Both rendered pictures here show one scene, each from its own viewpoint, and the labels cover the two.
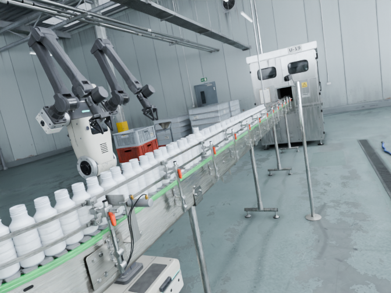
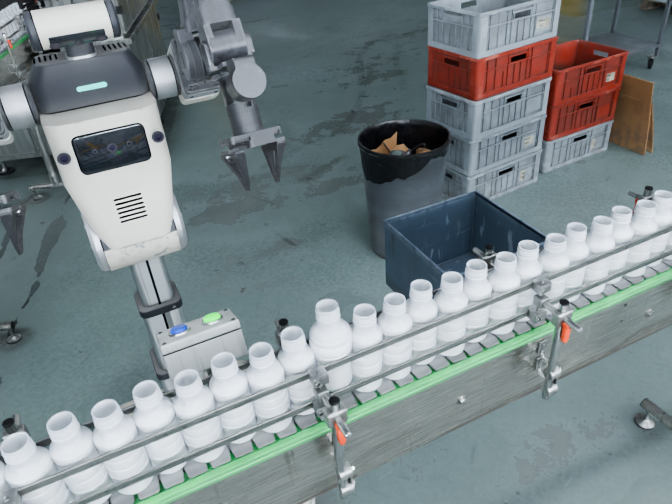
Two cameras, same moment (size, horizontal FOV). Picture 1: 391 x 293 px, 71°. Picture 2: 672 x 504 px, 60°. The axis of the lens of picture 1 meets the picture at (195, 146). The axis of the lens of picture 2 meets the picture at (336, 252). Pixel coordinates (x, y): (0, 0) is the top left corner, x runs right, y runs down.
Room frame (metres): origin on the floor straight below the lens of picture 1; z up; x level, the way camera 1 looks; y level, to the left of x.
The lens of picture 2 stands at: (1.18, -0.49, 1.78)
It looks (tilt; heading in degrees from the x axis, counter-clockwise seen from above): 34 degrees down; 41
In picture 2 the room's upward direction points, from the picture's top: 5 degrees counter-clockwise
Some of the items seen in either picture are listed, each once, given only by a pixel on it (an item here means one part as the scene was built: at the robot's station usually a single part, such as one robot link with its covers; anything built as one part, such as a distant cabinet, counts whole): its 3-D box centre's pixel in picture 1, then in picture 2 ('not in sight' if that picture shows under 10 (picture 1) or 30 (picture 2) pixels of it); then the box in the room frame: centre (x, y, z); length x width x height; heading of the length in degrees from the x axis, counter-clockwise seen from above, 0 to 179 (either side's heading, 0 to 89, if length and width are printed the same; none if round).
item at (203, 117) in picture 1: (212, 123); not in sight; (8.92, -0.67, 0.59); 1.24 x 1.03 x 1.17; 156
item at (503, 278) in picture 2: (217, 135); (501, 293); (2.02, -0.18, 1.08); 0.06 x 0.06 x 0.17
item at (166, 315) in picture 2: not in sight; (174, 351); (1.80, 0.66, 0.66); 0.11 x 0.11 x 0.40; 64
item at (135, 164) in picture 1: (137, 178); not in sight; (1.13, 0.27, 1.08); 0.06 x 0.06 x 0.17
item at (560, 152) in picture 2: not in sight; (555, 136); (4.94, 0.67, 0.11); 0.61 x 0.41 x 0.22; 157
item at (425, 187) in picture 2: not in sight; (404, 193); (3.42, 0.92, 0.32); 0.45 x 0.45 x 0.64
